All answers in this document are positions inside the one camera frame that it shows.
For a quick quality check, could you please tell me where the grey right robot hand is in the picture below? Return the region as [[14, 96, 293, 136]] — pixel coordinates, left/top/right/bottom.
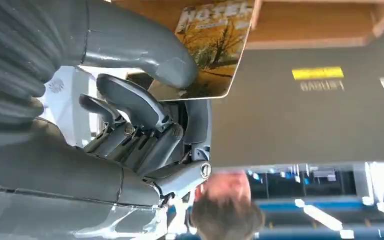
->
[[0, 0, 213, 240]]

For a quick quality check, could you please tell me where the ribbed grey right arm sleeve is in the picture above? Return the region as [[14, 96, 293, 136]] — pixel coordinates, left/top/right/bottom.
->
[[0, 0, 66, 135]]

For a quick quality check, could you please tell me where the person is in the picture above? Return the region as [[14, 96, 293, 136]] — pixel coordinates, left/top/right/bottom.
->
[[189, 170, 266, 240]]

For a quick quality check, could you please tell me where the yellow label sticker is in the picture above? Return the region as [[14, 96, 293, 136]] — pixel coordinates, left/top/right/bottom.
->
[[291, 66, 345, 81]]

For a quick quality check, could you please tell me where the wooden card box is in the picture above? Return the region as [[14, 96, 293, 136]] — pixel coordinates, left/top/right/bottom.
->
[[112, 0, 384, 51]]

